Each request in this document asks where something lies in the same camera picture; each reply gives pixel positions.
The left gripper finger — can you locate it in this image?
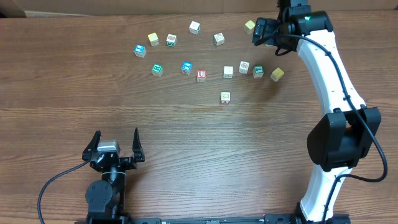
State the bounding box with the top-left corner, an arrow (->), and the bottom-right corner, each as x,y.
132,128 -> 145,162
82,130 -> 101,161

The red U block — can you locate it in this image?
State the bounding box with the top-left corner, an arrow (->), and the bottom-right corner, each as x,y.
197,70 -> 206,82

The blue block far left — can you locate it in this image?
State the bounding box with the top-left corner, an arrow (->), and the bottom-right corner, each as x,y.
134,44 -> 147,58

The plain white block centre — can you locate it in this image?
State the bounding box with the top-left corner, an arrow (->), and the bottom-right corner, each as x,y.
223,66 -> 234,78

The green T block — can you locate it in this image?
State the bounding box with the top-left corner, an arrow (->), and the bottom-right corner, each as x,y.
253,65 -> 264,78

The white block green side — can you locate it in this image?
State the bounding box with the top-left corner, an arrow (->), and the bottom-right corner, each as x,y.
166,34 -> 177,47

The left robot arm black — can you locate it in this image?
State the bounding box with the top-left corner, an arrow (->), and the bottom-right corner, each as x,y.
82,129 -> 145,223

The blue L block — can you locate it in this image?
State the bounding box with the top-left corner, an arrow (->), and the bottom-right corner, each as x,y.
220,91 -> 231,105

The white block top centre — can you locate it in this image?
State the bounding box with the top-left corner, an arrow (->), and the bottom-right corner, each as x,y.
189,21 -> 200,35

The white block red C side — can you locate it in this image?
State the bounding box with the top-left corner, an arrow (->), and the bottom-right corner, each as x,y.
213,32 -> 225,46

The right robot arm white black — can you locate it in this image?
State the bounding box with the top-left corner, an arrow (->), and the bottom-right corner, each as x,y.
252,0 -> 381,223

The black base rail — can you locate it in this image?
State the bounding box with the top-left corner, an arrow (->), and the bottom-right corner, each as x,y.
74,213 -> 352,224

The yellow 8 block top right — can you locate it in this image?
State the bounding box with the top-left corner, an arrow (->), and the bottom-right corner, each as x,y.
244,20 -> 256,34

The green R block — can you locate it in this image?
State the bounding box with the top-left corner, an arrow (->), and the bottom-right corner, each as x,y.
151,63 -> 164,77

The yellow block top left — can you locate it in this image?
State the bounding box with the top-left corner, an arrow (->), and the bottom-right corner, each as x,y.
148,32 -> 159,46

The white patterned block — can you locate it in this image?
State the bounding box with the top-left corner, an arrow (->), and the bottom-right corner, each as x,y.
238,61 -> 249,74

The blue block centre left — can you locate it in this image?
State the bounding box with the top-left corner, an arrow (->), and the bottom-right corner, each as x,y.
181,61 -> 193,75

